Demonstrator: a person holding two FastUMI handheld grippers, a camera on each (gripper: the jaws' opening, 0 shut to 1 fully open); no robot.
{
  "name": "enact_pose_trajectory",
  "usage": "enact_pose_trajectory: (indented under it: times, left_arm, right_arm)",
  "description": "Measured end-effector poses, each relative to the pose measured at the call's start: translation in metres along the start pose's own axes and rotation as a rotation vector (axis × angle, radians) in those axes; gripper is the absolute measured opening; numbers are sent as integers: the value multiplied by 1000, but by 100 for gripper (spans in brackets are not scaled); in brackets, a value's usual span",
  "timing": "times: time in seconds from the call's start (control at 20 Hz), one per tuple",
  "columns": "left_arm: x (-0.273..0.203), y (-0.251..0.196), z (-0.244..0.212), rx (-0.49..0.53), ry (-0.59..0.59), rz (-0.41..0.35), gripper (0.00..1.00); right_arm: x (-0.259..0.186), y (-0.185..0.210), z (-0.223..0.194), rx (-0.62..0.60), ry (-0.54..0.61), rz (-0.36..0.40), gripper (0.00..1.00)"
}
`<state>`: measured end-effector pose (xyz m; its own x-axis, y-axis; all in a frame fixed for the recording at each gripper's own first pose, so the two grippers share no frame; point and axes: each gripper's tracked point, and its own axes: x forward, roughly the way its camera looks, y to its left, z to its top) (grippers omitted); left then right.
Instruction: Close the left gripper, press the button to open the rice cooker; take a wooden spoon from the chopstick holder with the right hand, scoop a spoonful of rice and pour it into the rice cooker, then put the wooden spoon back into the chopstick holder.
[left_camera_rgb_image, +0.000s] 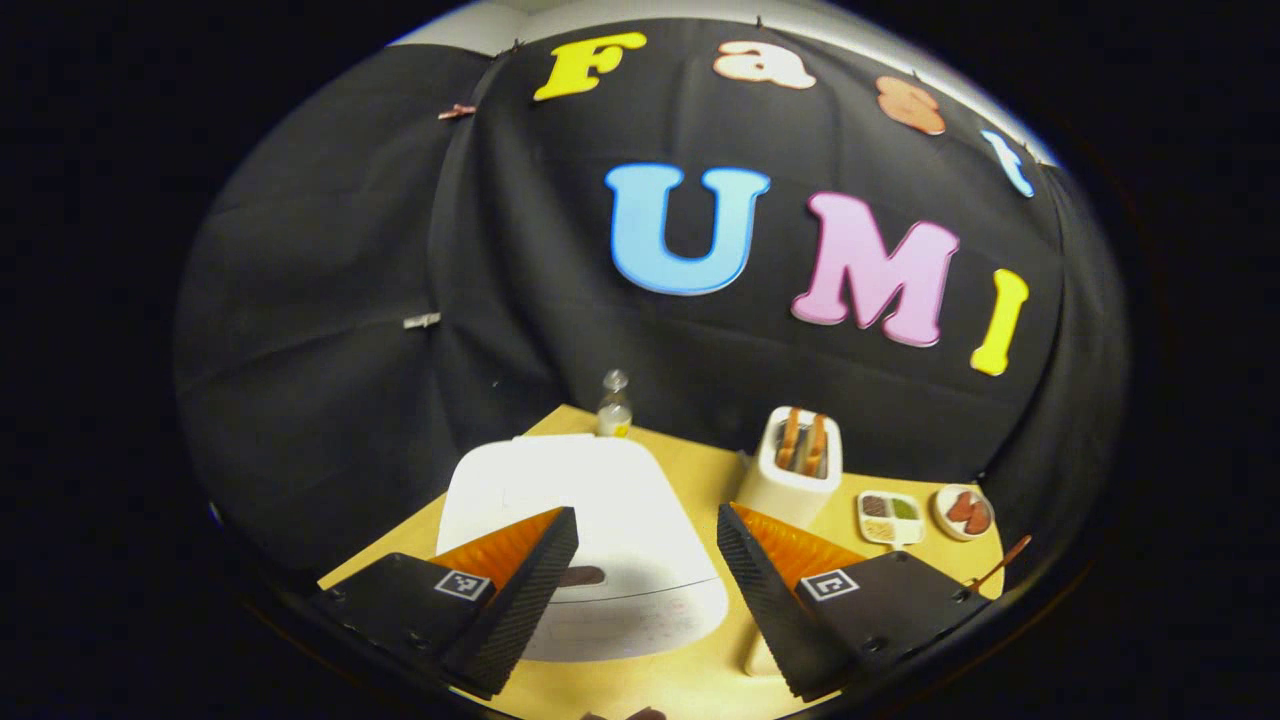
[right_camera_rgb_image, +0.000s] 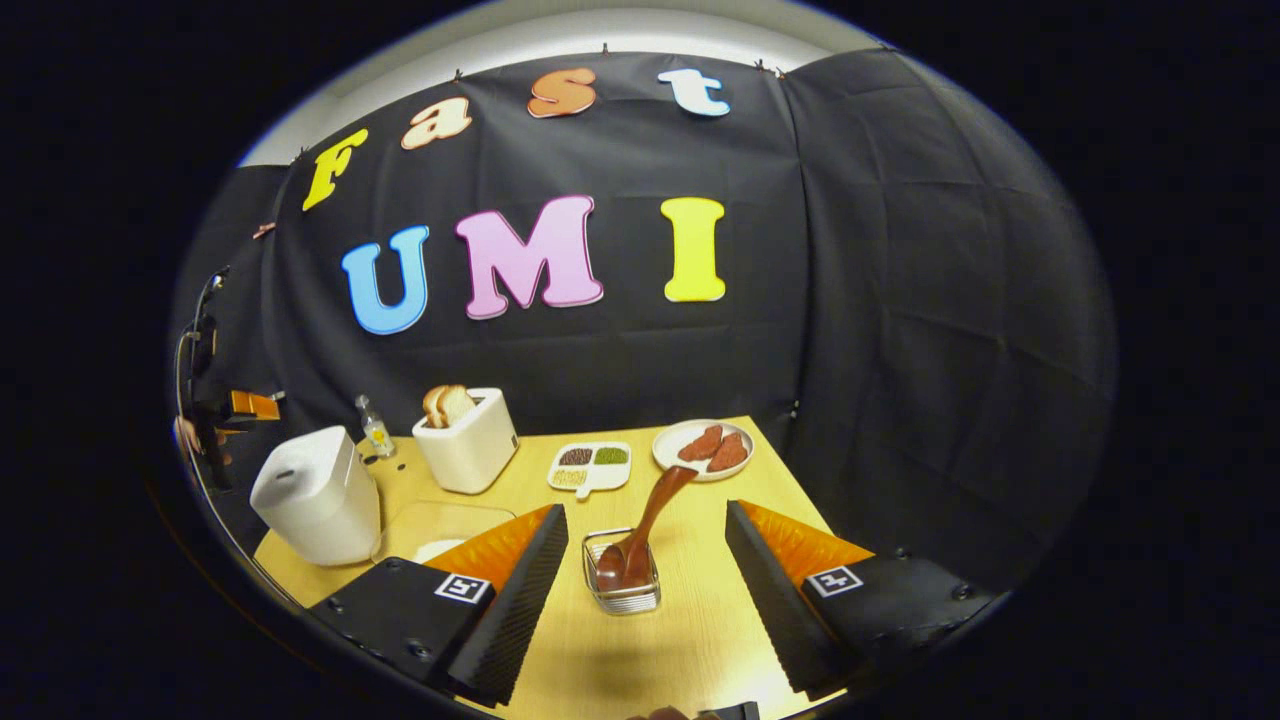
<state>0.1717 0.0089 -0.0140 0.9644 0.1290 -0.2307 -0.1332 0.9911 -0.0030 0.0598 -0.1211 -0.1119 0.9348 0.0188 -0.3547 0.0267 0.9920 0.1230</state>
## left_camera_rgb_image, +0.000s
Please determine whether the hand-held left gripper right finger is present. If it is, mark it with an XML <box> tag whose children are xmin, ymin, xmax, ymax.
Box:
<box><xmin>717</xmin><ymin>503</ymin><xmax>991</xmax><ymax>701</ymax></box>

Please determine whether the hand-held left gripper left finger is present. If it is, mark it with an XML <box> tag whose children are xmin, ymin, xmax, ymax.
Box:
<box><xmin>310</xmin><ymin>506</ymin><xmax>580</xmax><ymax>701</ymax></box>

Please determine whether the white rice cooker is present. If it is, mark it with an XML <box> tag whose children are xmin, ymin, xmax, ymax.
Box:
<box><xmin>437</xmin><ymin>433</ymin><xmax>731</xmax><ymax>663</ymax></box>

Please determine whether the brown wooden spoon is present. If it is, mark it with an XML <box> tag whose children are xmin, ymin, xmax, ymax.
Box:
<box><xmin>965</xmin><ymin>535</ymin><xmax>1033</xmax><ymax>593</ymax></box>

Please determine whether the white toaster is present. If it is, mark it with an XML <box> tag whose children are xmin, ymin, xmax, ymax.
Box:
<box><xmin>735</xmin><ymin>406</ymin><xmax>844</xmax><ymax>531</ymax></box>

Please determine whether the white divided bean dish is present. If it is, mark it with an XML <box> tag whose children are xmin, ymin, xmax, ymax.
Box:
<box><xmin>857</xmin><ymin>490</ymin><xmax>926</xmax><ymax>551</ymax></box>

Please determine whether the round white plate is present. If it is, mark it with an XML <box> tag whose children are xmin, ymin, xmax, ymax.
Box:
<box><xmin>934</xmin><ymin>484</ymin><xmax>996</xmax><ymax>542</ymax></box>

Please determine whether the small clear bottle yellow label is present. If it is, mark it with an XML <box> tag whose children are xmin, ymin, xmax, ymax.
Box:
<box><xmin>596</xmin><ymin>369</ymin><xmax>634</xmax><ymax>439</ymax></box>

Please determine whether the black backdrop cloth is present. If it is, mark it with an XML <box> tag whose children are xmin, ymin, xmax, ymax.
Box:
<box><xmin>172</xmin><ymin>18</ymin><xmax>1131</xmax><ymax>591</ymax></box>

